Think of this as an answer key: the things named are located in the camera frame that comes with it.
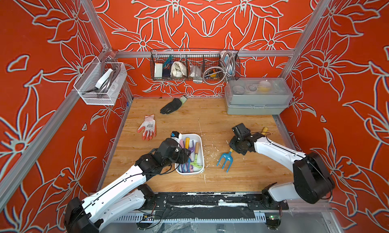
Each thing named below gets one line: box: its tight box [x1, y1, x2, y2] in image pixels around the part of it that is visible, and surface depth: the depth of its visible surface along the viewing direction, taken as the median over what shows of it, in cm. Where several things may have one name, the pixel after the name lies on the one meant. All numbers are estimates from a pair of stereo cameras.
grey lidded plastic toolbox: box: [224, 76, 294, 115], surface depth 103 cm
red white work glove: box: [137, 113, 157, 142], surface depth 102 cm
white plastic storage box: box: [174, 133, 205, 176], surface depth 89 cm
